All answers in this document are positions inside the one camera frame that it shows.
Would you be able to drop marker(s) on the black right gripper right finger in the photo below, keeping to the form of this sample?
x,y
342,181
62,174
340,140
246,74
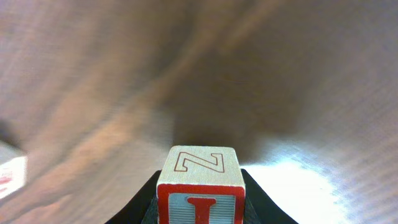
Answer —
x,y
259,207

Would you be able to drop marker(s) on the red letter A block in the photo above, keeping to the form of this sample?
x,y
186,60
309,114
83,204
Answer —
x,y
13,169

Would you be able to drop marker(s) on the red letter I block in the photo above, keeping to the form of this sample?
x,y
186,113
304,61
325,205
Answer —
x,y
201,184

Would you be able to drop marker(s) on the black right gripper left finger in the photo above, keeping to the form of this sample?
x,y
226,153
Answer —
x,y
134,211

